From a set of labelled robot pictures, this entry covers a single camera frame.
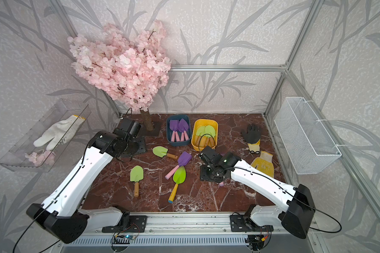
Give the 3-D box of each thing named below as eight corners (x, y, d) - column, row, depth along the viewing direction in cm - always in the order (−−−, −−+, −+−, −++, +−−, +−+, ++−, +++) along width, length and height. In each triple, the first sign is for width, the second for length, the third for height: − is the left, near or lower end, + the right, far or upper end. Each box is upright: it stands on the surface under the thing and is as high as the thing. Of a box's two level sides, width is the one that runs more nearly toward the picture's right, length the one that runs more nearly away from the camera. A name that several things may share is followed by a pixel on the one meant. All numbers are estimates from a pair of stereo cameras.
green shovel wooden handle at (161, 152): (152, 152, 101) (151, 150, 99) (158, 146, 105) (157, 143, 102) (173, 165, 96) (172, 162, 93) (178, 157, 99) (178, 155, 97)
